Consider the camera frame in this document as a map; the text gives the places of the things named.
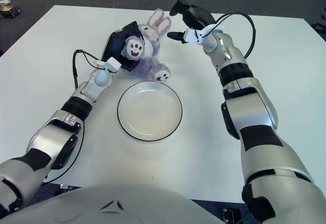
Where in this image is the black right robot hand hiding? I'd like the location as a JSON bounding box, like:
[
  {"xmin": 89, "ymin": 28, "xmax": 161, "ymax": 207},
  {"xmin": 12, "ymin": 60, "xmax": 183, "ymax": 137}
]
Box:
[{"xmin": 167, "ymin": 0, "xmax": 216, "ymax": 44}]

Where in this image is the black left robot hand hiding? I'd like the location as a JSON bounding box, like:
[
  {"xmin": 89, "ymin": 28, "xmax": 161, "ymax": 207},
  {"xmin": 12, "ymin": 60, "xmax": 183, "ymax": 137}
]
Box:
[{"xmin": 101, "ymin": 21, "xmax": 146, "ymax": 72}]

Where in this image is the purple plush rabbit doll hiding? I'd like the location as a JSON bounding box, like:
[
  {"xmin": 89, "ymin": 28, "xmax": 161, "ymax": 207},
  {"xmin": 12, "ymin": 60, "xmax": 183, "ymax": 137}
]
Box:
[{"xmin": 120, "ymin": 9, "xmax": 172, "ymax": 83}]

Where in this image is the white plate with black rim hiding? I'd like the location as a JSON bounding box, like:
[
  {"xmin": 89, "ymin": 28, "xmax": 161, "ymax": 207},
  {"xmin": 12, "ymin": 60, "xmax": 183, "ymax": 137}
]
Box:
[{"xmin": 117, "ymin": 80, "xmax": 183, "ymax": 143}]

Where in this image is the white left wrist connector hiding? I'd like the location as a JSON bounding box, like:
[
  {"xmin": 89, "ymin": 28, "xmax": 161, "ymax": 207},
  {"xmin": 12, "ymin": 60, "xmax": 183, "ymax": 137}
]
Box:
[{"xmin": 96, "ymin": 57, "xmax": 122, "ymax": 73}]

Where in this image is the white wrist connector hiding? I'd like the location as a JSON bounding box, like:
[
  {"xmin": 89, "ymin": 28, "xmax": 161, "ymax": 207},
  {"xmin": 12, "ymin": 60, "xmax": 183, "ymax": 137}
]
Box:
[
  {"xmin": 96, "ymin": 57, "xmax": 122, "ymax": 73},
  {"xmin": 183, "ymin": 24, "xmax": 226, "ymax": 44}
]

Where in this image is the white right wrist connector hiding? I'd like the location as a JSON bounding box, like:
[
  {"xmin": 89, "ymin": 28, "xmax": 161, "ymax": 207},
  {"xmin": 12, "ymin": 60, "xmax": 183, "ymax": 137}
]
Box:
[{"xmin": 183, "ymin": 24, "xmax": 226, "ymax": 44}]

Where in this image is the black and gold box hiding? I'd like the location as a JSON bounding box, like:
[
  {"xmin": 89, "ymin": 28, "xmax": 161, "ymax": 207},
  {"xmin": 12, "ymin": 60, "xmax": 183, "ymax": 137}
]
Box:
[{"xmin": 0, "ymin": 4, "xmax": 21, "ymax": 18}]

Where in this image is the black chair base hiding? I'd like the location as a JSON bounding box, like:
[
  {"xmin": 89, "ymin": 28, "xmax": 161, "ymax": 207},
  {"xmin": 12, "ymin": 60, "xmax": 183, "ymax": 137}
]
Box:
[{"xmin": 309, "ymin": 5, "xmax": 326, "ymax": 43}]

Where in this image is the grey robot torso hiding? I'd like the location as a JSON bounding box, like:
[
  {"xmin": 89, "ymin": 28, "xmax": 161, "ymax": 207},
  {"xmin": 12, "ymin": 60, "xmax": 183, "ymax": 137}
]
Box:
[{"xmin": 0, "ymin": 183, "xmax": 225, "ymax": 224}]

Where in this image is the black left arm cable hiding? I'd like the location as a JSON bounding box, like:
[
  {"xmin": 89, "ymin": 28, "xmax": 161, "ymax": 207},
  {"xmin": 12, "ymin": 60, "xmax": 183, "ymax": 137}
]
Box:
[{"xmin": 45, "ymin": 49, "xmax": 107, "ymax": 184}]

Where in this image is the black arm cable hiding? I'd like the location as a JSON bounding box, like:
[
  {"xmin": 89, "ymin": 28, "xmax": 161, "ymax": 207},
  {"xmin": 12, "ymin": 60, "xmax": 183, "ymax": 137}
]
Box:
[
  {"xmin": 201, "ymin": 12, "xmax": 256, "ymax": 60},
  {"xmin": 45, "ymin": 49, "xmax": 107, "ymax": 184}
]

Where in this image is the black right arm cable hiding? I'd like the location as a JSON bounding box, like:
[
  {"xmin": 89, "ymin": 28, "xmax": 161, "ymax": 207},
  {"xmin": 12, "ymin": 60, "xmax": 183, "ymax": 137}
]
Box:
[{"xmin": 201, "ymin": 12, "xmax": 256, "ymax": 60}]

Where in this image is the metal table bracket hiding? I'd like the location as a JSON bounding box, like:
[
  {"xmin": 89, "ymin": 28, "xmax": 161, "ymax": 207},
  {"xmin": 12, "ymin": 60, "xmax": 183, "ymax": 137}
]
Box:
[
  {"xmin": 222, "ymin": 207, "xmax": 242, "ymax": 224},
  {"xmin": 59, "ymin": 183, "xmax": 76, "ymax": 192}
]

